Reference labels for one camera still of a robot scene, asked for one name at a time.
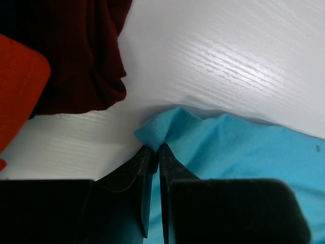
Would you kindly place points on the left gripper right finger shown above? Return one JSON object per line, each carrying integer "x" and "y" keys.
{"x": 198, "y": 210}

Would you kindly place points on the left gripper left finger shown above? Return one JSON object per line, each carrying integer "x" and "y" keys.
{"x": 113, "y": 209}

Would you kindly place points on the teal t shirt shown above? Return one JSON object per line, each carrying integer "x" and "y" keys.
{"x": 228, "y": 147}

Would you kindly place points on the orange t shirt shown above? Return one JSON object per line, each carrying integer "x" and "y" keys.
{"x": 24, "y": 74}

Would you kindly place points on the dark red folded shirt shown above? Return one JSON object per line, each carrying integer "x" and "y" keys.
{"x": 80, "y": 41}

